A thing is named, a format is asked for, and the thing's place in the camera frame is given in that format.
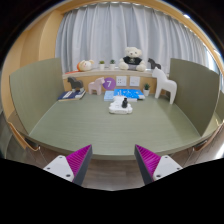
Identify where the grey curtain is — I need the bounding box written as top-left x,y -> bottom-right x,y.
55,3 -> 207,72

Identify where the purple round number sign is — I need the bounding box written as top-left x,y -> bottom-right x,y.
103,77 -> 116,90

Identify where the green left partition panel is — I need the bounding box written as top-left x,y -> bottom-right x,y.
10,58 -> 64,134

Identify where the green right partition panel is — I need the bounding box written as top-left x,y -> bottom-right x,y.
169,58 -> 220,135

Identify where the large white wooden horse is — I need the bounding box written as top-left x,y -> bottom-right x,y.
152,68 -> 177,103

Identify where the wooden shelf ledge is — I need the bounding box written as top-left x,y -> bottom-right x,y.
62,69 -> 153,79

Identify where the white wall socket left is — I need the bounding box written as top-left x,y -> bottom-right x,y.
116,76 -> 127,87

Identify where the green partition panel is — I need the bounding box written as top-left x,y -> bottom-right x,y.
10,58 -> 64,134
169,58 -> 220,135

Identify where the small potted plant on table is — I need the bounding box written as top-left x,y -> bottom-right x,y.
143,83 -> 150,96

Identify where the white wall socket right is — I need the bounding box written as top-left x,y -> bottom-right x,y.
129,76 -> 140,87

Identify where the white teddy bear black shirt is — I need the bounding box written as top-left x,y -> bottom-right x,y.
119,47 -> 146,72

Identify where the small potted plant middle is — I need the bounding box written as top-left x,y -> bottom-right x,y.
109,59 -> 116,70

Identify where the light blue book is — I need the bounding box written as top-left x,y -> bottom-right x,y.
103,90 -> 138,103

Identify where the black charger plug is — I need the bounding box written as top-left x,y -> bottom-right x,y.
122,98 -> 128,108

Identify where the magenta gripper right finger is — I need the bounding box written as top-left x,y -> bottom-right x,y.
134,145 -> 182,185

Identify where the orange white plush toy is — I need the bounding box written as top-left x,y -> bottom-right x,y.
77,60 -> 94,72

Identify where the small black horse figure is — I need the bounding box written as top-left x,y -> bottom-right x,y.
148,58 -> 161,69

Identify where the white wall socket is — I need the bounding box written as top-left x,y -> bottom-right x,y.
116,76 -> 127,87
129,76 -> 140,87

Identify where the small potted plant left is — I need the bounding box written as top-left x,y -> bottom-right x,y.
99,60 -> 105,70

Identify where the pink wooden horse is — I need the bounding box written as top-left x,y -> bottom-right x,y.
88,77 -> 105,95

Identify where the dark grey wooden horse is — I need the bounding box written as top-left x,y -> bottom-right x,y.
67,77 -> 84,92

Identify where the dark blue book stack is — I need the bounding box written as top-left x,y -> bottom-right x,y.
58,90 -> 86,101

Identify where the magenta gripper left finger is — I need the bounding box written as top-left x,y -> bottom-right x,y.
44,145 -> 92,186

